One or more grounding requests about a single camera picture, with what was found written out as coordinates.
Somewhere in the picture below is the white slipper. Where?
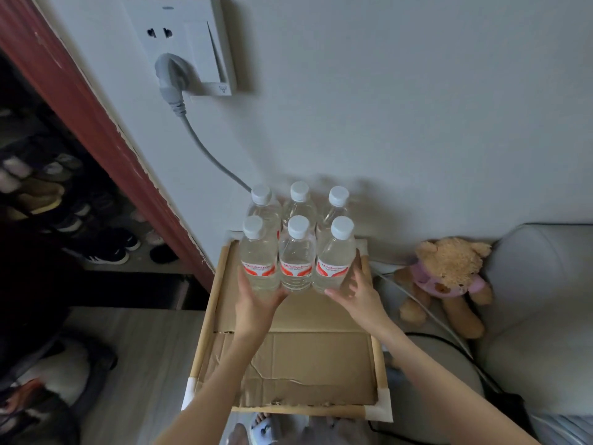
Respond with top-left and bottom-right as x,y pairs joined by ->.
249,410 -> 284,445

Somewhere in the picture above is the thin black cable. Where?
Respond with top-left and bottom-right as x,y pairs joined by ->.
402,332 -> 507,395

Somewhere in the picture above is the black and white bag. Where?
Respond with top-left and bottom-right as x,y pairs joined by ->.
0,337 -> 117,445

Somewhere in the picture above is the person's left hand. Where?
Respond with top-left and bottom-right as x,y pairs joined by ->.
235,262 -> 291,340

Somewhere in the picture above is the clear plastic water bottle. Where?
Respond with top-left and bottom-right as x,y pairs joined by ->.
239,215 -> 282,293
312,216 -> 358,295

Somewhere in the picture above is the thin white cable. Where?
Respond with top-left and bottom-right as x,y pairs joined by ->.
372,272 -> 488,381

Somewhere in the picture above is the person's left forearm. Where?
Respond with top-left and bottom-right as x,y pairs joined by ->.
152,330 -> 276,445

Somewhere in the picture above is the person's right hand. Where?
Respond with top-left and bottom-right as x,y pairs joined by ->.
324,260 -> 395,340

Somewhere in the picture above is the person's right forearm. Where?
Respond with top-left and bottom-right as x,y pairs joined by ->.
371,325 -> 544,445

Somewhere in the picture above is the grey power plug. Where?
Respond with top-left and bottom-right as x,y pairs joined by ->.
154,53 -> 189,117

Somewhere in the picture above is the dark red door frame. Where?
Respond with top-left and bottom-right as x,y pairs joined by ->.
0,0 -> 217,293

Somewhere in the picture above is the white wall socket panel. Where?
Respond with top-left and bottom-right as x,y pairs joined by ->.
122,0 -> 238,99

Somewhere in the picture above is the pile of shoes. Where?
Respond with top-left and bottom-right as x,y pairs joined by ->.
0,105 -> 180,267

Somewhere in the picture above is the light grey sofa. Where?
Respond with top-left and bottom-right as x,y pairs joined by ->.
371,222 -> 593,445

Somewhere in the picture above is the cluster of water bottles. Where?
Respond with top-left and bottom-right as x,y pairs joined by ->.
246,181 -> 351,292

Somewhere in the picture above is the grey power cable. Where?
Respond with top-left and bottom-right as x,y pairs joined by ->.
178,113 -> 254,193

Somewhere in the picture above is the brown cardboard box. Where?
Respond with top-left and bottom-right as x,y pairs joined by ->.
180,229 -> 395,423

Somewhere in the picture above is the brown teddy bear pink shirt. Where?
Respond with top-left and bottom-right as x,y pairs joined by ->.
393,236 -> 494,340

